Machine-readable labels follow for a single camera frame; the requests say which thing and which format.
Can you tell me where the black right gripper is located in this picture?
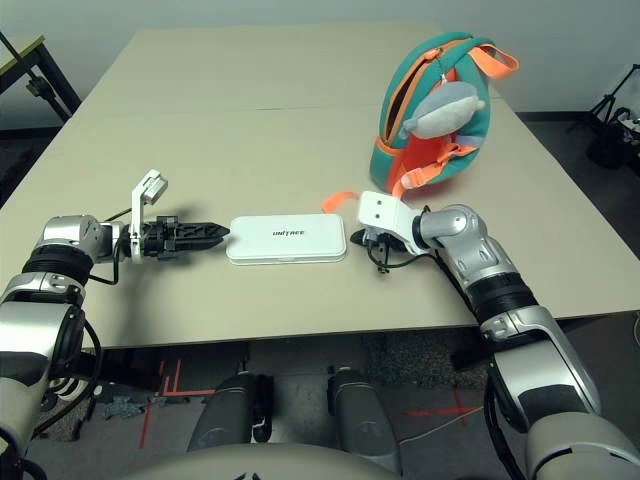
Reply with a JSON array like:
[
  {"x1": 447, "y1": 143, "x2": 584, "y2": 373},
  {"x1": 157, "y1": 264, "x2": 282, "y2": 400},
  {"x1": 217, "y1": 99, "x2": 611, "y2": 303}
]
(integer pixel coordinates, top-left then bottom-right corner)
[{"x1": 348, "y1": 227, "x2": 410, "y2": 257}]

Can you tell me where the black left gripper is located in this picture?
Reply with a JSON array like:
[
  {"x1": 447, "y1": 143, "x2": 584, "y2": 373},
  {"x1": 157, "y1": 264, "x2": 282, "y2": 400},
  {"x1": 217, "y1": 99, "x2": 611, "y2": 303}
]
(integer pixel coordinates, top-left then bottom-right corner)
[{"x1": 141, "y1": 214, "x2": 233, "y2": 262}]

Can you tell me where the white Unitree box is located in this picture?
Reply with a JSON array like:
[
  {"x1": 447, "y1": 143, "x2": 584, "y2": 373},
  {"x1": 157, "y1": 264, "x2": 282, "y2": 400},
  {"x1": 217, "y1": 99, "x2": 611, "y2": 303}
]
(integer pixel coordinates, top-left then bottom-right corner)
[{"x1": 224, "y1": 212, "x2": 349, "y2": 266}]

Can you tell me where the teal orange backpack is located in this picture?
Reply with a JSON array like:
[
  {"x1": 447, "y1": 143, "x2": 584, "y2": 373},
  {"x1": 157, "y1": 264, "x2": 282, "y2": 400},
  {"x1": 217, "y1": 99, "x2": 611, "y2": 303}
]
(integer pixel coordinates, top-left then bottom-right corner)
[{"x1": 321, "y1": 32, "x2": 521, "y2": 216}]

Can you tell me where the dark grey floor mat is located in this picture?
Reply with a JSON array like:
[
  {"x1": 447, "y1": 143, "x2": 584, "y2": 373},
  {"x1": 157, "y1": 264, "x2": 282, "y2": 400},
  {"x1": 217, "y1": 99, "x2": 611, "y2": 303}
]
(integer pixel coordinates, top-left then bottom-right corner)
[{"x1": 362, "y1": 332, "x2": 484, "y2": 389}]

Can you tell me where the grey plush dolphin charm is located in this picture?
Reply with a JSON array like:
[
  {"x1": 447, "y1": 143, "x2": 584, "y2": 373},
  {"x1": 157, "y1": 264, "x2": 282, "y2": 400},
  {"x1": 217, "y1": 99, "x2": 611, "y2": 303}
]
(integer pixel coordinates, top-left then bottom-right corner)
[{"x1": 398, "y1": 81, "x2": 487, "y2": 140}]

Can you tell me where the dark grey right robot leg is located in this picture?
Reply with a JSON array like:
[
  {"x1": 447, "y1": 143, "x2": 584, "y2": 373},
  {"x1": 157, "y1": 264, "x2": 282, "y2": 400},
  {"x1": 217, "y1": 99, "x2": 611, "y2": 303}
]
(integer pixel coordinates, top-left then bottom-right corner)
[{"x1": 327, "y1": 367, "x2": 401, "y2": 474}]

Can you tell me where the dark grey robot leg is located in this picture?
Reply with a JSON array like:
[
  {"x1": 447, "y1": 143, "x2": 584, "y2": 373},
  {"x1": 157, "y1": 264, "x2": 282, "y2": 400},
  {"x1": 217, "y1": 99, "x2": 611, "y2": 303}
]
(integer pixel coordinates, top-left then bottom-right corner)
[
  {"x1": 327, "y1": 367, "x2": 401, "y2": 474},
  {"x1": 187, "y1": 372, "x2": 274, "y2": 454}
]

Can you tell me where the dark grey left robot leg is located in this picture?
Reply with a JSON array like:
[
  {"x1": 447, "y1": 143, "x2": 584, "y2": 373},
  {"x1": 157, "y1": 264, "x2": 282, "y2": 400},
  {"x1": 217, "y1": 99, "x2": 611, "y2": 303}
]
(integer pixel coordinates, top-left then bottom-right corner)
[{"x1": 187, "y1": 372, "x2": 274, "y2": 454}]

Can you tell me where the white black round caster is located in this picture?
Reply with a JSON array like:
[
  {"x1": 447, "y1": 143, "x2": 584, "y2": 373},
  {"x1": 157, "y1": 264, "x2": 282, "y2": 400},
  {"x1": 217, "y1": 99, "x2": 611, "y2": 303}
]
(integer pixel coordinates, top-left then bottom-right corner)
[{"x1": 49, "y1": 377, "x2": 84, "y2": 401}]

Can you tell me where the black framed side table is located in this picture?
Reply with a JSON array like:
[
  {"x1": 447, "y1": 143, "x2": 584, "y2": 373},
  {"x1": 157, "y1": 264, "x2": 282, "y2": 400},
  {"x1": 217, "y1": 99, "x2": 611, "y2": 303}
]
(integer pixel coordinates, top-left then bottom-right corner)
[{"x1": 0, "y1": 34, "x2": 82, "y2": 132}]

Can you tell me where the black pole with clamp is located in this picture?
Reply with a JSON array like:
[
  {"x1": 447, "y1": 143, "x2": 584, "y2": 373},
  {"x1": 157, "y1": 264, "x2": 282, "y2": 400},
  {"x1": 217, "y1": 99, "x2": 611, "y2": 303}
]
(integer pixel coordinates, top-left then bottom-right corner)
[{"x1": 0, "y1": 32, "x2": 50, "y2": 100}]

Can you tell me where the beige robot torso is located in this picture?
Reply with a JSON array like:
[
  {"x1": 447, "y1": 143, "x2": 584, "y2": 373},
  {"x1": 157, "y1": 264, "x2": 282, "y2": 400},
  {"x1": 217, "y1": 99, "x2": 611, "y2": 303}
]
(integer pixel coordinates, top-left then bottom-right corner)
[{"x1": 114, "y1": 442, "x2": 396, "y2": 480}]

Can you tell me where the black bag with white items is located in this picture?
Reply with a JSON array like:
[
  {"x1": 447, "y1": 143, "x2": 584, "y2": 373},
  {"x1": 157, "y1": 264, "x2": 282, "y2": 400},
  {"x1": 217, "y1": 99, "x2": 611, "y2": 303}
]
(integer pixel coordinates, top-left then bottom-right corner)
[{"x1": 587, "y1": 107, "x2": 640, "y2": 171}]

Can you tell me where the black tripod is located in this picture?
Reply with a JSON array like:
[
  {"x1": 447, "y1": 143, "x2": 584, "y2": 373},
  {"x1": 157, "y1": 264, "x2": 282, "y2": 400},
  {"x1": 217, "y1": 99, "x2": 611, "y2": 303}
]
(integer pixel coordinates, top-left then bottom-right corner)
[{"x1": 567, "y1": 62, "x2": 640, "y2": 131}]

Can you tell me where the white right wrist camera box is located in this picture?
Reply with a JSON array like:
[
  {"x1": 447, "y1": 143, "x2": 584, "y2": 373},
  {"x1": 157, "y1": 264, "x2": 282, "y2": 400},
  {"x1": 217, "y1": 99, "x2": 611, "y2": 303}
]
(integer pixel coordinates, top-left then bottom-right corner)
[{"x1": 356, "y1": 190, "x2": 426, "y2": 256}]

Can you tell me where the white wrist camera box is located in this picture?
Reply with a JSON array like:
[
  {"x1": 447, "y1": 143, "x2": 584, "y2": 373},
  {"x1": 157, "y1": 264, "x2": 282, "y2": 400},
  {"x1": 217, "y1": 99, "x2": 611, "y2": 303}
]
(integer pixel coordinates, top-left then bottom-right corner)
[
  {"x1": 356, "y1": 190, "x2": 426, "y2": 256},
  {"x1": 128, "y1": 169, "x2": 170, "y2": 264}
]

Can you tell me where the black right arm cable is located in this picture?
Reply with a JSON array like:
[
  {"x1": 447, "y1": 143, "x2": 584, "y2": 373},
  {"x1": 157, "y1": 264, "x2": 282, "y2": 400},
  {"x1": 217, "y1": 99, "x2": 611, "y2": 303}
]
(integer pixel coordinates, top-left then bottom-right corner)
[{"x1": 364, "y1": 204, "x2": 501, "y2": 434}]

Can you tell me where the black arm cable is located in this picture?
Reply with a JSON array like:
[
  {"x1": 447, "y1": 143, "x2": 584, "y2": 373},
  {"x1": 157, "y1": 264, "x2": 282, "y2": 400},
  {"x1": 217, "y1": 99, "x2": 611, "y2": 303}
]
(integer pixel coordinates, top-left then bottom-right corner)
[
  {"x1": 29, "y1": 207, "x2": 137, "y2": 441},
  {"x1": 364, "y1": 204, "x2": 501, "y2": 434}
]

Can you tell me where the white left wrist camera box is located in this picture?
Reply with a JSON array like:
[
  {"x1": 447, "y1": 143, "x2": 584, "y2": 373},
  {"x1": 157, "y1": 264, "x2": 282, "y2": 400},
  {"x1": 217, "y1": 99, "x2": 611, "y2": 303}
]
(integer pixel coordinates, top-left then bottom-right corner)
[{"x1": 128, "y1": 169, "x2": 170, "y2": 264}]

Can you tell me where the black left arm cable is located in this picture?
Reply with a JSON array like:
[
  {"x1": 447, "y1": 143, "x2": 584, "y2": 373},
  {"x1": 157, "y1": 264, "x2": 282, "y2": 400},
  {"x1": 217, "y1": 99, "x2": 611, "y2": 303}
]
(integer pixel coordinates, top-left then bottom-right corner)
[{"x1": 29, "y1": 207, "x2": 137, "y2": 441}]

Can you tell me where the white floor cable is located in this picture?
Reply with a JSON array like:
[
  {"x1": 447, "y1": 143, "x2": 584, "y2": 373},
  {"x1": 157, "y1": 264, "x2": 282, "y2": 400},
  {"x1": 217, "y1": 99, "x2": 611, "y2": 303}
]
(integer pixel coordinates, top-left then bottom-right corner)
[{"x1": 399, "y1": 404, "x2": 486, "y2": 444}]

